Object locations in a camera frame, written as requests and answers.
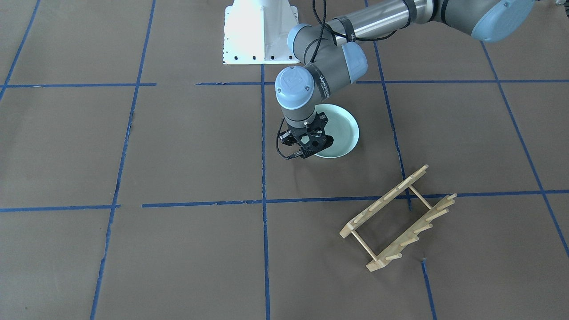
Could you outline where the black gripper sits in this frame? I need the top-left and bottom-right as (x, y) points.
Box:
(279, 120), (318, 147)

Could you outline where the light green round plate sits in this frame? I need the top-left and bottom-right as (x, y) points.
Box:
(316, 104), (360, 159)

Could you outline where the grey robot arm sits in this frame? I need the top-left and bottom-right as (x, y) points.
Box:
(275, 0), (534, 158)

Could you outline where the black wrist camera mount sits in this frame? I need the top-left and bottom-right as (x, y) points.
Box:
(291, 112), (334, 159)

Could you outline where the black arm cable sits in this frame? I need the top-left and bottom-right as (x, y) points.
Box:
(276, 0), (398, 160)

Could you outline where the white camera mast pedestal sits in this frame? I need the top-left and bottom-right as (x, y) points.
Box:
(222, 0), (299, 65)

